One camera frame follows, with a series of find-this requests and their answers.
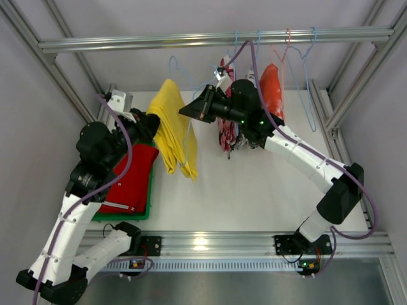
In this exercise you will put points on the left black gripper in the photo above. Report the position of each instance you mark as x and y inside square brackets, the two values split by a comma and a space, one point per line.
[148, 121]

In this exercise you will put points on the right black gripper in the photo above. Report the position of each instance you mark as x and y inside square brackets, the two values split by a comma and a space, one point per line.
[206, 103]

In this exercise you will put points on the yellow trousers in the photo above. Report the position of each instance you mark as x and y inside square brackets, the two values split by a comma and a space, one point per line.
[175, 137]

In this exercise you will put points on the red trousers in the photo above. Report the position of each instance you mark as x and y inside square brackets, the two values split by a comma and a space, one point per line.
[133, 184]

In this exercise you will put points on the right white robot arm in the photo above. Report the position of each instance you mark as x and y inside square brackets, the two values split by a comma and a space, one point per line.
[340, 184]

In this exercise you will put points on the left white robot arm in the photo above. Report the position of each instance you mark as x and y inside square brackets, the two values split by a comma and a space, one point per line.
[60, 275]

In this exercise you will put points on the pink floral trousers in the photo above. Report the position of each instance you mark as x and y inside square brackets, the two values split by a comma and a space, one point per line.
[227, 130]

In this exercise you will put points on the newspaper print trousers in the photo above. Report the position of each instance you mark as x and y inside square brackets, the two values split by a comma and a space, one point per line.
[249, 76]

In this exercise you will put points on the orange trousers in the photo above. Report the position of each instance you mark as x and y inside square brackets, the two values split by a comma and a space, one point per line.
[270, 88]

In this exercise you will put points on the green plastic tray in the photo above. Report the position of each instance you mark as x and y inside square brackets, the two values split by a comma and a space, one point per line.
[149, 203]

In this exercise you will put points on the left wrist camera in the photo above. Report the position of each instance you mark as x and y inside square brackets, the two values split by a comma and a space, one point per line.
[120, 102]

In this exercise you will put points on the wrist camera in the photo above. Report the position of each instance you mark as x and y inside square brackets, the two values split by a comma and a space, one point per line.
[223, 79]
[120, 102]

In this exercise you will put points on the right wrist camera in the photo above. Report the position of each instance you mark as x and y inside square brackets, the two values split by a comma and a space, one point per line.
[223, 79]

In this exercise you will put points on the left aluminium frame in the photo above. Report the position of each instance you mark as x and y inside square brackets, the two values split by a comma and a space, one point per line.
[18, 21]

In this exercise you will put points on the aluminium frame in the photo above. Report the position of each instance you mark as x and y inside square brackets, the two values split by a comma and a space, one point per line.
[363, 117]
[18, 21]

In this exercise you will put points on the aluminium hanging rail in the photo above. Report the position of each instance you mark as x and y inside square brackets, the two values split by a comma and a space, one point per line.
[200, 40]

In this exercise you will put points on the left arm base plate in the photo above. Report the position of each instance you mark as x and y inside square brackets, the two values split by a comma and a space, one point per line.
[150, 246]

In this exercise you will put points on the pink wire hanger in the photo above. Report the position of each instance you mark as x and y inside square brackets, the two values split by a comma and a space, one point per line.
[281, 59]

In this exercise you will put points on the right aluminium frame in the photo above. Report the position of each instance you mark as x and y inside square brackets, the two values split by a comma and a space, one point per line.
[363, 117]

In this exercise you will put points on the front aluminium rail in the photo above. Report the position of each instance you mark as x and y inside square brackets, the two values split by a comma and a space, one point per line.
[256, 245]

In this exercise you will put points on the slotted cable duct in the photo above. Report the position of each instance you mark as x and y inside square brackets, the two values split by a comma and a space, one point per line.
[206, 265]

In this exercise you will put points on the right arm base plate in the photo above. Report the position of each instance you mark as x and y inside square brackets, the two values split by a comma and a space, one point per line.
[286, 244]

